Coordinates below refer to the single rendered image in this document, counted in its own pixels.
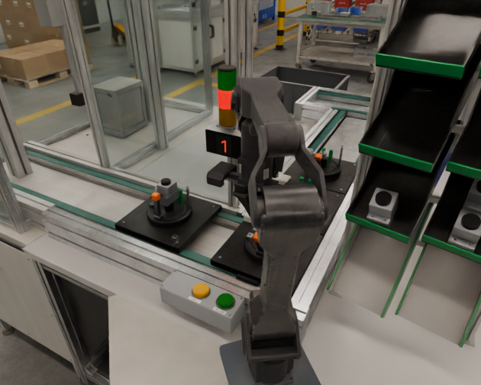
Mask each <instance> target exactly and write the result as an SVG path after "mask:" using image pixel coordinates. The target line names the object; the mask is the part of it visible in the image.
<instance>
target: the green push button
mask: <svg viewBox="0 0 481 385"><path fill-rule="evenodd" d="M217 302H218V305H219V306H220V307H221V308H223V309H227V308H230V307H232V306H233V304H234V297H233V296H232V295H231V294H230V293H222V294H221V295H219V296H218V299H217Z"/></svg>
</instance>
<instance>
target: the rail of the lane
mask: <svg viewBox="0 0 481 385"><path fill-rule="evenodd" d="M47 210H48V211H46V210H45V211H43V212H42V213H41V217H42V219H44V220H43V221H44V225H45V227H46V230H47V231H48V232H47V233H48V235H49V238H52V239H54V240H56V241H59V242H61V243H63V244H66V245H68V246H70V247H72V248H75V249H76V250H79V251H81V252H83V253H86V254H88V255H90V256H93V257H95V258H97V259H99V260H102V261H104V262H106V263H108V264H110V265H113V266H115V267H117V268H120V269H122V270H125V271H127V272H128V273H132V274H133V275H135V276H137V277H140V278H142V279H144V280H147V281H149V282H151V283H154V284H156V285H157V286H160V285H161V284H162V283H163V281H164V280H165V279H166V278H167V277H168V276H169V275H170V274H171V273H172V272H173V271H174V270H178V271H180V272H183V273H185V274H188V275H190V276H192V277H195V278H197V279H199V280H202V281H205V282H206V283H210V284H211V285H214V286H217V287H219V288H222V289H223V290H227V291H228V292H231V293H234V294H236V295H238V296H241V297H244V312H248V304H249V299H250V292H251V291H252V290H260V288H259V287H258V281H256V280H252V279H251V278H248V277H245V276H242V275H240V274H238V275H237V276H236V278H234V277H231V276H228V275H227V274H224V273H221V272H218V271H216V270H213V269H211V268H209V267H206V266H203V265H201V264H197V263H196V262H193V261H191V260H188V259H185V258H184V257H180V256H178V255H175V254H172V253H170V252H168V251H165V250H163V249H160V248H158V247H154V246H153V245H150V244H147V243H145V242H142V241H139V240H137V239H135V238H132V237H129V236H127V235H124V234H122V233H120V232H117V231H114V230H111V229H110V228H106V227H104V226H102V225H99V224H96V223H94V222H91V221H89V220H86V219H84V218H81V217H79V216H77V215H74V214H71V213H68V212H65V211H63V210H61V209H58V208H56V207H53V206H51V207H49V208H48V209H47ZM292 306H293V309H295V310H296V313H297V317H298V323H299V337H300V344H302V342H303V340H304V337H305V335H306V330H307V324H308V315H309V310H310V308H309V307H308V306H304V305H302V304H300V303H298V302H295V301H292Z"/></svg>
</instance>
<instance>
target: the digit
mask: <svg viewBox="0 0 481 385"><path fill-rule="evenodd" d="M216 144H217V153H219V154H224V155H228V156H231V137H228V136H224V135H221V134H216Z"/></svg>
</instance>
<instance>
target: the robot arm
mask: <svg viewBox="0 0 481 385"><path fill-rule="evenodd" d="M239 84H240V85H235V86H234V91H233V92H232V93H231V109H233V110H234V113H236V117H237V123H238V126H239V129H240V132H241V156H239V157H238V159H237V163H239V164H241V173H238V172H237V166H236V165H234V164H232V163H226V162H224V161H221V162H220V163H218V164H217V165H216V166H214V167H213V168H212V169H211V170H209V171H208V173H207V176H206V179H207V184H210V185H213V186H217V187H222V186H223V185H224V180H228V181H231V182H234V191H233V196H236V197H237V198H238V200H239V201H240V203H241V204H242V205H243V207H244V208H245V209H246V211H247V213H248V215H249V216H250V219H251V224H252V227H253V228H255V227H257V236H258V241H259V246H261V248H263V249H264V253H263V268H261V270H262V276H261V284H260V290H252V291H251V292H250V299H249V304H248V312H245V313H244V316H243V318H244V319H243V321H242V322H241V337H242V353H243V354H244V355H245V356H246V357H247V363H248V365H249V368H250V372H251V374H252V376H253V380H254V383H255V385H287V384H290V383H293V382H294V377H293V375H292V372H291V370H292V369H293V362H294V359H296V360H297V359H300V358H301V356H302V354H301V346H300V337H299V323H298V317H297V313H296V310H295V309H293V306H292V300H291V296H292V290H293V286H294V283H295V275H296V271H297V268H298V264H299V257H300V254H301V253H302V252H303V251H304V250H306V249H307V248H309V247H310V246H312V245H313V244H314V243H316V242H317V240H318V238H319V236H320V234H321V231H322V229H323V226H324V223H326V221H327V220H328V198H327V192H326V185H325V180H324V172H323V169H322V168H321V167H320V166H319V165H318V163H317V162H316V160H315V159H314V157H313V156H312V155H311V154H310V152H309V151H308V149H307V148H306V146H305V135H304V131H303V127H302V125H297V124H296V123H295V122H294V121H293V120H292V118H291V116H290V114H289V113H288V112H287V110H286V108H285V107H284V105H283V100H284V90H283V85H282V83H280V81H279V79H278V78H277V77H276V76H272V77H245V78H240V79H239ZM292 156H295V159H296V161H297V162H298V163H299V165H300V166H301V168H302V169H303V170H304V171H305V173H306V174H307V176H308V177H309V179H310V180H311V181H312V183H309V184H306V183H303V182H300V181H297V180H291V179H289V181H288V182H287V183H285V184H284V185H281V184H278V183H279V181H277V180H272V178H277V177H279V175H278V172H279V171H280V172H282V168H283V164H284V159H285V157H292Z"/></svg>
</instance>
